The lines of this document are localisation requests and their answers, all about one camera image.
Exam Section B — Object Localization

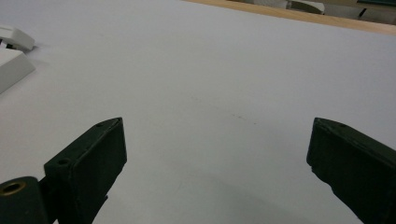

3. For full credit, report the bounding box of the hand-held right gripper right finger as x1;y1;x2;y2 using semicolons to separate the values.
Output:
305;117;396;224

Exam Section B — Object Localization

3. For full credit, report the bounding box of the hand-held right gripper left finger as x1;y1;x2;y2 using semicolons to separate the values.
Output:
0;117;128;224

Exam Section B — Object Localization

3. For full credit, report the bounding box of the white plastic block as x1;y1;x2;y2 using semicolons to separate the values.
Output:
0;25;35;52
0;47;36;95

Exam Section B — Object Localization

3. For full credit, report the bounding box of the white cushion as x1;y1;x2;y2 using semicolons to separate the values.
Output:
289;0;326;15

